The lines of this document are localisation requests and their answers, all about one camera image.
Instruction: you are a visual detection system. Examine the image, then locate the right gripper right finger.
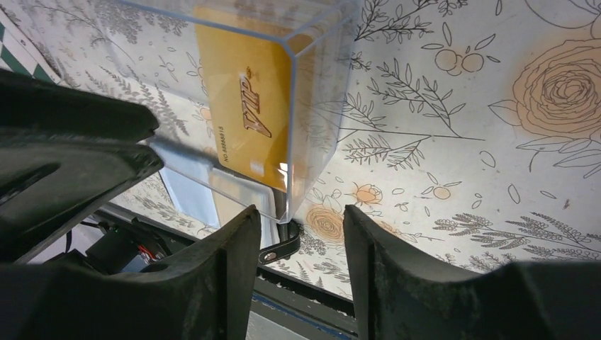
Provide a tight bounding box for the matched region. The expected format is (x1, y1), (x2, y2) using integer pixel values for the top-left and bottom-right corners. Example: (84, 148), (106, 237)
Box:
(343, 205), (600, 339)

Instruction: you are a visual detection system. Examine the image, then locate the clear plastic box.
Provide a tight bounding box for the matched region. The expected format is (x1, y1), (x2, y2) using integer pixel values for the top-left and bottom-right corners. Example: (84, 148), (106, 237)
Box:
(92, 1), (359, 222)

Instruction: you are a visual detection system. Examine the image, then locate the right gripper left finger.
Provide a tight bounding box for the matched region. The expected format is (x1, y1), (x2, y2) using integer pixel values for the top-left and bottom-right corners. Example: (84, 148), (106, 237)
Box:
(1, 205), (261, 339)

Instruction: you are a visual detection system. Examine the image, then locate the black leather card holder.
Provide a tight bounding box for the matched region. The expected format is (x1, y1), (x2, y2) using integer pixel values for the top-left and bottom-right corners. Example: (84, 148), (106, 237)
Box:
(159, 164), (303, 266)

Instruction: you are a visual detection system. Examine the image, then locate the floral table mat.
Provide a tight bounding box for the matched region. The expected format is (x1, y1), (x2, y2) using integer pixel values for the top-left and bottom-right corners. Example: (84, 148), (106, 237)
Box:
(1, 1), (600, 298)

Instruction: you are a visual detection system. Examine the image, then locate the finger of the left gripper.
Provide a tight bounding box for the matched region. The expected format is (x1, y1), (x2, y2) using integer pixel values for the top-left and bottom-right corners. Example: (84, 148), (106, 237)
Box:
(1, 70), (159, 142)
(1, 140), (163, 262)

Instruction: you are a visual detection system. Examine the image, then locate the green white checkered board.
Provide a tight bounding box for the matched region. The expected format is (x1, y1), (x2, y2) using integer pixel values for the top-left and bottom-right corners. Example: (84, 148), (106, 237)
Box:
(1, 11), (62, 84)

